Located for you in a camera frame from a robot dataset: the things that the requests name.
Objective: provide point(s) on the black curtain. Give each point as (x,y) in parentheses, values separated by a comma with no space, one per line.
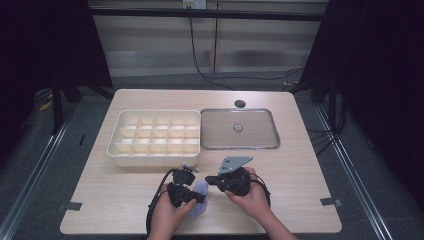
(40,40)
(383,66)

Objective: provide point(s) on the black metal crossbar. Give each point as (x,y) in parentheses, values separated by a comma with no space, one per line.
(150,13)

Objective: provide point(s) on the person's left hand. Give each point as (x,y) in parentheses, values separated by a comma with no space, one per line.
(166,216)

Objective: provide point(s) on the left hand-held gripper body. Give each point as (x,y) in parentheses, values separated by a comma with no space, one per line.
(181,195)

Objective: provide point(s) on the metal floor rail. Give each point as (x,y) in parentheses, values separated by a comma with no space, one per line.
(350,173)
(36,173)

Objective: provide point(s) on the small black floor object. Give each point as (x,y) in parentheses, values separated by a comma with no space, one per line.
(82,140)

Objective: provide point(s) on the black round table grommet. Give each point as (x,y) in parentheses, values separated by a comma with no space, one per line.
(240,103)

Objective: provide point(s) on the white wall socket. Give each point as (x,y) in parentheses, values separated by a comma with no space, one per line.
(195,4)

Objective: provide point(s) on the cream divided storage box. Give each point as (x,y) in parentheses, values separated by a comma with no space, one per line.
(133,160)

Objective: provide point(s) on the grey tape strip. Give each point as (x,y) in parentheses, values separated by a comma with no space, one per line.
(69,206)
(330,202)

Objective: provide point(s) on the clear flat box lid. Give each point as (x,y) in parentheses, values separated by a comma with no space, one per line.
(256,133)

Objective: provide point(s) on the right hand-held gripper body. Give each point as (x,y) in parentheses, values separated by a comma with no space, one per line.
(236,181)

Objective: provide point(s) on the lilac sock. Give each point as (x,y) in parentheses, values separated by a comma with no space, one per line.
(200,208)

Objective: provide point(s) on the black metal stand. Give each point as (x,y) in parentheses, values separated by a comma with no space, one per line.
(57,106)

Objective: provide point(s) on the person's right hand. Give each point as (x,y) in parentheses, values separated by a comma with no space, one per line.
(253,200)

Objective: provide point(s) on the yellow floor object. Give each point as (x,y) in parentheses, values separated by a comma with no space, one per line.
(45,105)

